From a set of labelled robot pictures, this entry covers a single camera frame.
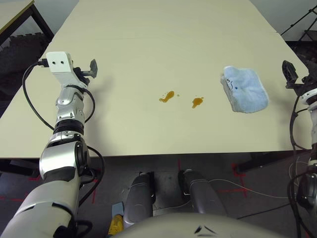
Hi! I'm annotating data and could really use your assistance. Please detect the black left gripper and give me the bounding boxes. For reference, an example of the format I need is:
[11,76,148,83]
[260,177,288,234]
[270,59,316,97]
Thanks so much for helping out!
[72,59,98,86]

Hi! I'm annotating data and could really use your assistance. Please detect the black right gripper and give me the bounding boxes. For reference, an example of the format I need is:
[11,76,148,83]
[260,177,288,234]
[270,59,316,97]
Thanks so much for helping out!
[281,59,317,97]

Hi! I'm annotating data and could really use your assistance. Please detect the light blue fluffy rag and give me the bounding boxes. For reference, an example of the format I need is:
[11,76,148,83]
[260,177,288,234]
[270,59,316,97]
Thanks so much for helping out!
[219,65,270,114]

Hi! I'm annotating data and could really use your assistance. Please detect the black foam puzzle mat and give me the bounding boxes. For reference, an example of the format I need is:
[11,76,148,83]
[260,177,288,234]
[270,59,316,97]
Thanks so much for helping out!
[284,39,317,74]
[0,31,54,106]

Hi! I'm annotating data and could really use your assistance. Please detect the black tripod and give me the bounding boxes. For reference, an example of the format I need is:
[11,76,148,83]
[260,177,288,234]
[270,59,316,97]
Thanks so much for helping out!
[280,4,317,43]

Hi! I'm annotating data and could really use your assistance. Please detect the large brown liquid spill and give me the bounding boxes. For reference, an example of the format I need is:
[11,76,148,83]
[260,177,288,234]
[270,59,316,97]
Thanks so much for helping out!
[158,91,175,104]

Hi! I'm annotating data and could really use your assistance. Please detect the black table foot bar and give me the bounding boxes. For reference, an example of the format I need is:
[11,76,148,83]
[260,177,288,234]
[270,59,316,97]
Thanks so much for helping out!
[234,149,311,174]
[0,158,36,177]

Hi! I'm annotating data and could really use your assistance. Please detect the small brown liquid spill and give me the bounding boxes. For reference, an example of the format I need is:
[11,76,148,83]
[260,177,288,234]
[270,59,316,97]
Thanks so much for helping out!
[191,96,206,110]

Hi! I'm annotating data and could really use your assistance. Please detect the beige side table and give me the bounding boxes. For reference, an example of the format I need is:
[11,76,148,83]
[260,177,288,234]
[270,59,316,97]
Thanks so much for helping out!
[0,0,55,42]

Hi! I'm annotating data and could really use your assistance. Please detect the grey left robot leg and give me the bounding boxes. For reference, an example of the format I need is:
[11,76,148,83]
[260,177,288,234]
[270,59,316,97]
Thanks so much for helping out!
[122,171,156,231]

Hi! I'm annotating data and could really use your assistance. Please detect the grey robot leg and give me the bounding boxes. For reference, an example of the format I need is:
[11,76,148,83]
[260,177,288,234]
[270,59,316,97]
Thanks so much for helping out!
[122,171,156,231]
[178,169,229,217]

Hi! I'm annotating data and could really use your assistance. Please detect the blue flat piece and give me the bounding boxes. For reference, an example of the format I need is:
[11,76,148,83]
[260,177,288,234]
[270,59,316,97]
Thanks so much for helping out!
[111,201,125,217]

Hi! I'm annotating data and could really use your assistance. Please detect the grey right robot leg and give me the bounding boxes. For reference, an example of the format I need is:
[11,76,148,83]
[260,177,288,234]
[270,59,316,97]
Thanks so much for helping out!
[178,169,229,217]

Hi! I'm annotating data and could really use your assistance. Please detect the grey robot torso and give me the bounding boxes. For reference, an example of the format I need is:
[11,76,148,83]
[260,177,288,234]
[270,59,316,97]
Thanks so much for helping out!
[108,212,308,238]

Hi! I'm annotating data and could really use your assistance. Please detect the black left forearm cable loop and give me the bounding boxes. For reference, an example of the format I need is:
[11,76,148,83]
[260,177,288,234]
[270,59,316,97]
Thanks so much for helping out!
[81,87,96,123]

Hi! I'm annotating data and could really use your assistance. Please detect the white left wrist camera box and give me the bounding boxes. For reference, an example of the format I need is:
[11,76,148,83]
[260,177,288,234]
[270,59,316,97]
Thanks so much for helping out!
[46,51,89,88]

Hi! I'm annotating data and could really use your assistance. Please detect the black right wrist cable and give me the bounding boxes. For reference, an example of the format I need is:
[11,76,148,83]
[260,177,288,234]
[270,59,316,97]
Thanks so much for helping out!
[289,95,313,152]

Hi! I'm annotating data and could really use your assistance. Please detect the black left wrist camera cable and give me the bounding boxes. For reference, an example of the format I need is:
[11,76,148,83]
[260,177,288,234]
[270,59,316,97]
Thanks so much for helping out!
[22,58,55,131]

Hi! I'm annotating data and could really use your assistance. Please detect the black left elbow cable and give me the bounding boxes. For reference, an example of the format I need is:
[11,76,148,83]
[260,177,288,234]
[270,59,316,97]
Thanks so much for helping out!
[74,145,106,238]

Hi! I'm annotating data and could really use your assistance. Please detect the thin white floor cable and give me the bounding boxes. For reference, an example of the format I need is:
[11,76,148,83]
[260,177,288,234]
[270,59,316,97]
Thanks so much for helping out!
[207,178,296,199]

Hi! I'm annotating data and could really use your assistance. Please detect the black floor cable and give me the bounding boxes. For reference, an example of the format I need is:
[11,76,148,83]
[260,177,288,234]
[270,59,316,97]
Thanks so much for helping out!
[237,200,293,220]

